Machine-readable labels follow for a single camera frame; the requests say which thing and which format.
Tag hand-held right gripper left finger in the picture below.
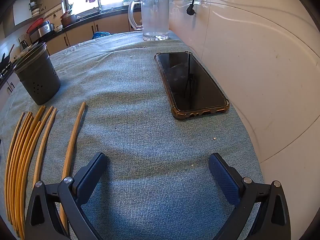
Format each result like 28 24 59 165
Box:
25 152 108 240

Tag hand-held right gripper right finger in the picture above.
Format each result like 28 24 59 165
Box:
208 152 292 240

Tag bunch of bamboo chopsticks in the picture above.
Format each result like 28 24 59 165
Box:
4 102 86 239

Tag dark grey perforated utensil holder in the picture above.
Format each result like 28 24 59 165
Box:
14 42 61 105

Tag brown pot with utensils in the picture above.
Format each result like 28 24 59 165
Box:
60 10 77 28

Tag grey-blue table cloth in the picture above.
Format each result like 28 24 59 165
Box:
0 30 265 240

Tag smartphone in clear case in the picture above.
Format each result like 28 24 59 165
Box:
154 52 230 120

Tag blue plastic bag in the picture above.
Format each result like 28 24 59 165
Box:
92 31 111 40

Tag beige lower kitchen cabinets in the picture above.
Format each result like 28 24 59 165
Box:
0 11 143 103

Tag silver rice cooker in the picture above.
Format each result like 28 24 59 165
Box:
37 21 54 37

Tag black kitchen countertop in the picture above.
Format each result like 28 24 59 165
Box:
0 6 142 85

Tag red plastic basin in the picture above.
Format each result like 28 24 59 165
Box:
26 18 44 34

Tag clear glass beer mug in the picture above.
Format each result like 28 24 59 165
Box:
128 0 170 41

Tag open shelf with bowls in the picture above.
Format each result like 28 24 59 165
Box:
29 0 47 18

